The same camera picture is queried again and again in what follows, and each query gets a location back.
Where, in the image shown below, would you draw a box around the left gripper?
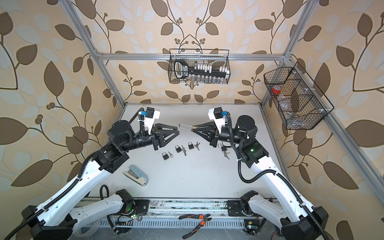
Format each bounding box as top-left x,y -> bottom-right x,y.
118,121 -> 178,154

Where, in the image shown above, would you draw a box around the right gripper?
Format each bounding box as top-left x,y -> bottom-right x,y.
194,122 -> 244,149

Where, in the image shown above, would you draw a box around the brass padlock shackle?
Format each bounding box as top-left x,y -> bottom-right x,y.
179,123 -> 198,132

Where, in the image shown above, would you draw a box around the black padlock with keys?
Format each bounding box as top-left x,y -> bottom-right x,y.
175,145 -> 187,156
218,144 -> 229,159

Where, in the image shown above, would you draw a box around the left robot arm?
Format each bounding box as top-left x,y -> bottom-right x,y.
5,107 -> 180,240

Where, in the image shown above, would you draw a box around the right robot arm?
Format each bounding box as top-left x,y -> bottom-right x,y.
191,112 -> 329,240

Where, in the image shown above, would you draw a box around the black white tool in basket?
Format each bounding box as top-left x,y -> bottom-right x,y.
173,60 -> 231,79

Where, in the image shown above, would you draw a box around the red cap item in basket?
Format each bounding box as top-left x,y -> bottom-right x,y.
272,85 -> 283,96

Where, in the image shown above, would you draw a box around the red orange pliers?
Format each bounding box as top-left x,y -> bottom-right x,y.
178,213 -> 213,240

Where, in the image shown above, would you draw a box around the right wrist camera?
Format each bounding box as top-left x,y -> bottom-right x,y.
208,107 -> 228,134

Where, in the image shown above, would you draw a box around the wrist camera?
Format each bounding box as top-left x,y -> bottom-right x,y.
208,107 -> 228,134
138,107 -> 161,135

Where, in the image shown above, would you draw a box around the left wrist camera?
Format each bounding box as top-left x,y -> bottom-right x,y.
138,107 -> 161,135

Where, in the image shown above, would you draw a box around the back wire basket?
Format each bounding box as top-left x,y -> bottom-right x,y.
168,48 -> 231,85

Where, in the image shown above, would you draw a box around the wire basket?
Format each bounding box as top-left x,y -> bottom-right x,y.
264,63 -> 334,130
168,48 -> 231,85

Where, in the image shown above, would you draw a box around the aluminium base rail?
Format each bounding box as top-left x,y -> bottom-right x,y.
85,198 -> 265,230

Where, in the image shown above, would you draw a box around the right wire basket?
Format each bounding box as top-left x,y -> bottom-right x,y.
264,63 -> 334,130

